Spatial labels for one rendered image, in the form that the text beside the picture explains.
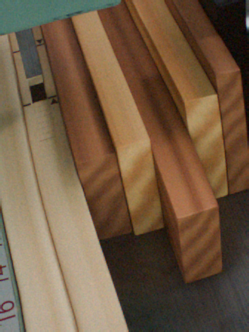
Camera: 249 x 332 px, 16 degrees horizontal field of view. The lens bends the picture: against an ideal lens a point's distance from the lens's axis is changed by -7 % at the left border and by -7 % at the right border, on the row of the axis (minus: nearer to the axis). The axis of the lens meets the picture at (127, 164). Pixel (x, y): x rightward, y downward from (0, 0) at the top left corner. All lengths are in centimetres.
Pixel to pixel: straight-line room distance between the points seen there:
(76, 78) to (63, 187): 7
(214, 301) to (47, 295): 9
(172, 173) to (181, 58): 6
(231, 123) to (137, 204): 6
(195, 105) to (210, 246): 6
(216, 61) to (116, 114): 5
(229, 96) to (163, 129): 4
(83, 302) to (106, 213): 8
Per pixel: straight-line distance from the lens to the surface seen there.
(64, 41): 48
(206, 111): 41
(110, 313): 36
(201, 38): 42
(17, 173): 41
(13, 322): 34
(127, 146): 40
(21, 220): 39
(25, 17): 41
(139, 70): 45
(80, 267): 38
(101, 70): 44
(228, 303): 40
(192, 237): 39
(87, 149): 41
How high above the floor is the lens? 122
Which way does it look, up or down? 43 degrees down
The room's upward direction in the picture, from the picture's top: 11 degrees counter-clockwise
